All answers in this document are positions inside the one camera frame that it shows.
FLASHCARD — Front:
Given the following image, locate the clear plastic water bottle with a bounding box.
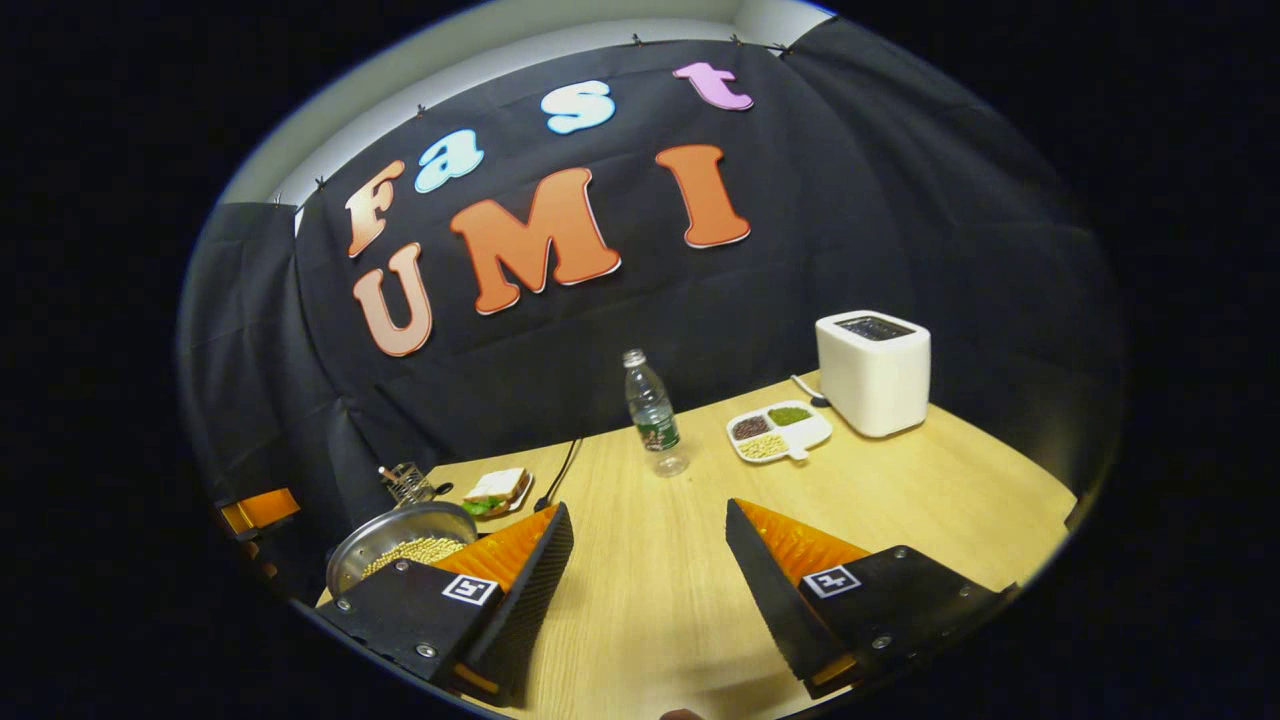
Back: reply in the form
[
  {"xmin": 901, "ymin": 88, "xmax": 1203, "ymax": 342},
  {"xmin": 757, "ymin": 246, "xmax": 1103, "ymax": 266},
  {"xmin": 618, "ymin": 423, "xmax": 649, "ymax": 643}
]
[{"xmin": 623, "ymin": 349, "xmax": 689, "ymax": 477}]

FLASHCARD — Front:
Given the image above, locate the wire utensil holder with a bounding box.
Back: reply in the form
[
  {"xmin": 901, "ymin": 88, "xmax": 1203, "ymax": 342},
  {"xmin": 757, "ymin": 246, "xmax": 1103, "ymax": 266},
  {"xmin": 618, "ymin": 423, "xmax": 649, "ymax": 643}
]
[{"xmin": 378, "ymin": 462, "xmax": 437, "ymax": 507}]

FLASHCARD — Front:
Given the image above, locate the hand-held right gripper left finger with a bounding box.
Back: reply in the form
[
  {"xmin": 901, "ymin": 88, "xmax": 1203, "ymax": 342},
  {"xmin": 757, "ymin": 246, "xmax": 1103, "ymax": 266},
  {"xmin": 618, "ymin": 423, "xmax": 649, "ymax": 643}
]
[{"xmin": 316, "ymin": 501, "xmax": 576, "ymax": 709}]

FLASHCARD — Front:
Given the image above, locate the sandwich with lettuce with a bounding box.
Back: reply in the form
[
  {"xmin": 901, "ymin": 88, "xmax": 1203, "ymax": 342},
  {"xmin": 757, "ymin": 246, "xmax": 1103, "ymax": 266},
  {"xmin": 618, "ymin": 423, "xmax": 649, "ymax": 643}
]
[{"xmin": 462, "ymin": 467, "xmax": 531, "ymax": 517}]

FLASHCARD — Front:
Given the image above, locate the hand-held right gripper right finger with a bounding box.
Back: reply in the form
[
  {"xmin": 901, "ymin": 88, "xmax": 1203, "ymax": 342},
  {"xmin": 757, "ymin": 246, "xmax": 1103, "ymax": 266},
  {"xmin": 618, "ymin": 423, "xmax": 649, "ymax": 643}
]
[{"xmin": 724, "ymin": 497, "xmax": 1018, "ymax": 701}]

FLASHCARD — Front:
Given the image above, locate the black power cable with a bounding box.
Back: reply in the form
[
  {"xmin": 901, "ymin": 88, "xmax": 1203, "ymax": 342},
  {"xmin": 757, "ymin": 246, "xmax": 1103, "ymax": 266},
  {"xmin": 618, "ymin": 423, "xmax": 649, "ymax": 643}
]
[{"xmin": 535, "ymin": 437, "xmax": 584, "ymax": 512}]

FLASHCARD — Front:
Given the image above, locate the white toaster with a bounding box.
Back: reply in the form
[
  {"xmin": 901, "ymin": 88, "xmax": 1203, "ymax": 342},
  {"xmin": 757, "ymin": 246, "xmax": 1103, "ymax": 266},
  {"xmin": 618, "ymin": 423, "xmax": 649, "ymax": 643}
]
[{"xmin": 815, "ymin": 310, "xmax": 932, "ymax": 438}]

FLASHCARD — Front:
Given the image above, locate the pile of soybeans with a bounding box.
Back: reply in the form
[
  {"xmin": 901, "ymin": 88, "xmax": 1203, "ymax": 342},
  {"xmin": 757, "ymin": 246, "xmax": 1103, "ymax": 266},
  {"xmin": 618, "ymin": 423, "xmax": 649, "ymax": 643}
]
[{"xmin": 362, "ymin": 537, "xmax": 467, "ymax": 579}]

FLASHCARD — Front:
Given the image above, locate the stainless steel pot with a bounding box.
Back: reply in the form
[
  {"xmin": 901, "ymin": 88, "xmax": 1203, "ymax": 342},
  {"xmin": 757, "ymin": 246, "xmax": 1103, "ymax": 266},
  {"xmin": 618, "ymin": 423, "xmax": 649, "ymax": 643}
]
[{"xmin": 326, "ymin": 502, "xmax": 479, "ymax": 599}]

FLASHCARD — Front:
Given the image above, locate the white divided dish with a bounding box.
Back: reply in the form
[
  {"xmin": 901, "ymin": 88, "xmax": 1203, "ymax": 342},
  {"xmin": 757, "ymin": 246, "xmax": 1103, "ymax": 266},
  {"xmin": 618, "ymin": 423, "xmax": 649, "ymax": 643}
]
[{"xmin": 727, "ymin": 401, "xmax": 833, "ymax": 464}]

